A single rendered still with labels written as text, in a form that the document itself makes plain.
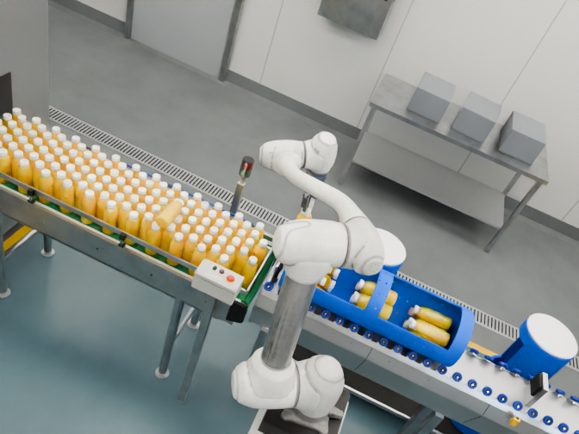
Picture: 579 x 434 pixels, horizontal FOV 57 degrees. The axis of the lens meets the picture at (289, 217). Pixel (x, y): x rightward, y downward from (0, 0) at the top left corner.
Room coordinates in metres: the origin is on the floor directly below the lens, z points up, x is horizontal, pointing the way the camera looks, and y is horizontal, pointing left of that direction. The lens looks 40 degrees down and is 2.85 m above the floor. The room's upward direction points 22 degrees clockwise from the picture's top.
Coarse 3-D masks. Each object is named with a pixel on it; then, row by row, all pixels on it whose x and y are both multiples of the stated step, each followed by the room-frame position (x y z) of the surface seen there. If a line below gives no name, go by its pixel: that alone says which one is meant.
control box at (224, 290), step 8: (200, 264) 1.58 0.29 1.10; (208, 264) 1.59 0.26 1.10; (216, 264) 1.61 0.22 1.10; (200, 272) 1.54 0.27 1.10; (216, 272) 1.57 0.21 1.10; (224, 272) 1.59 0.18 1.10; (232, 272) 1.60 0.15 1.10; (200, 280) 1.52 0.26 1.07; (208, 280) 1.52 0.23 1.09; (216, 280) 1.53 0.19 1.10; (224, 280) 1.55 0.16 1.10; (240, 280) 1.58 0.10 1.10; (200, 288) 1.52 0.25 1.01; (208, 288) 1.52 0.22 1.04; (216, 288) 1.52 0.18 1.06; (224, 288) 1.51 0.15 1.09; (232, 288) 1.52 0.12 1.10; (216, 296) 1.51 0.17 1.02; (224, 296) 1.51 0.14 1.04; (232, 296) 1.51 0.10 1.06
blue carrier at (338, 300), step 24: (336, 288) 1.87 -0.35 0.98; (384, 288) 1.74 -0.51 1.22; (408, 288) 1.91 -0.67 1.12; (336, 312) 1.67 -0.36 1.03; (360, 312) 1.65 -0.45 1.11; (456, 312) 1.88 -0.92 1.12; (384, 336) 1.66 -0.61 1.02; (408, 336) 1.63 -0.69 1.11; (456, 336) 1.65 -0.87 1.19; (456, 360) 1.61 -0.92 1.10
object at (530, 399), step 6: (534, 378) 1.74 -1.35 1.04; (540, 378) 1.72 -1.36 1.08; (546, 378) 1.73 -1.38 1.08; (534, 384) 1.70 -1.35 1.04; (540, 384) 1.68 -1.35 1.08; (546, 384) 1.69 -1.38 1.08; (528, 390) 1.72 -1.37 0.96; (534, 390) 1.67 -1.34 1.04; (540, 390) 1.66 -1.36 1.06; (546, 390) 1.66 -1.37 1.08; (528, 396) 1.69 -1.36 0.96; (534, 396) 1.66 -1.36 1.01; (540, 396) 1.66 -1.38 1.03; (528, 402) 1.66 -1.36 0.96; (534, 402) 1.66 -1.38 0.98
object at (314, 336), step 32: (256, 320) 1.76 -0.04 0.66; (320, 352) 1.72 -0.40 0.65; (352, 352) 1.65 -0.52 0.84; (384, 384) 1.69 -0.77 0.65; (416, 384) 1.62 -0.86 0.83; (448, 384) 1.63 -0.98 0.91; (480, 384) 1.68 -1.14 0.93; (512, 384) 1.75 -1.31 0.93; (448, 416) 1.66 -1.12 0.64; (480, 416) 1.59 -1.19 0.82; (512, 416) 1.59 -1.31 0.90; (544, 416) 1.64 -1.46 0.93; (576, 416) 1.72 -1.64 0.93
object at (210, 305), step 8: (208, 296) 1.55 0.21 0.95; (208, 304) 1.55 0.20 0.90; (208, 312) 1.55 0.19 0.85; (208, 320) 1.55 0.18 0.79; (200, 328) 1.55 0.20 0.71; (208, 328) 1.57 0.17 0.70; (200, 336) 1.55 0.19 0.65; (200, 344) 1.55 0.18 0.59; (192, 352) 1.55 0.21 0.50; (200, 352) 1.57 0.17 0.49; (192, 360) 1.55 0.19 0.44; (192, 368) 1.55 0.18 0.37; (184, 376) 1.55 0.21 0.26; (192, 376) 1.57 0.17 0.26; (184, 384) 1.55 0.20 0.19; (184, 392) 1.55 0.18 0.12
